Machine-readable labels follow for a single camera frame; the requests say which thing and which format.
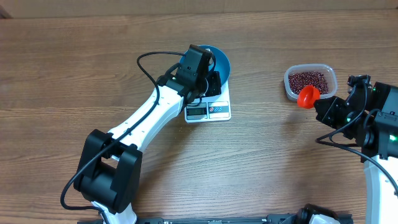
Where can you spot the red measuring scoop blue handle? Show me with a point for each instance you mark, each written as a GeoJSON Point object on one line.
{"type": "Point", "coordinates": [308, 96]}

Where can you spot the white digital kitchen scale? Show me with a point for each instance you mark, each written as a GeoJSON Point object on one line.
{"type": "Point", "coordinates": [208, 109]}

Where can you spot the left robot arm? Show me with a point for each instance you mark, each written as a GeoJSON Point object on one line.
{"type": "Point", "coordinates": [110, 164]}

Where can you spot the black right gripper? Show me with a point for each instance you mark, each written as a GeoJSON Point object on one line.
{"type": "Point", "coordinates": [329, 104]}

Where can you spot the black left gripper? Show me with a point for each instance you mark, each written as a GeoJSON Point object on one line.
{"type": "Point", "coordinates": [216, 88]}

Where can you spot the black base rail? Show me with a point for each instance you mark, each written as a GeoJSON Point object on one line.
{"type": "Point", "coordinates": [306, 215]}

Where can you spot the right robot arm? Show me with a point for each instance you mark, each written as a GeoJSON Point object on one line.
{"type": "Point", "coordinates": [366, 124]}

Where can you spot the blue bowl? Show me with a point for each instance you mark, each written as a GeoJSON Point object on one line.
{"type": "Point", "coordinates": [199, 63]}

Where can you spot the clear plastic container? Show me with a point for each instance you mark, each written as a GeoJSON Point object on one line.
{"type": "Point", "coordinates": [317, 67]}

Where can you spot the red beans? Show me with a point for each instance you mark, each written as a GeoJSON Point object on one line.
{"type": "Point", "coordinates": [298, 81]}

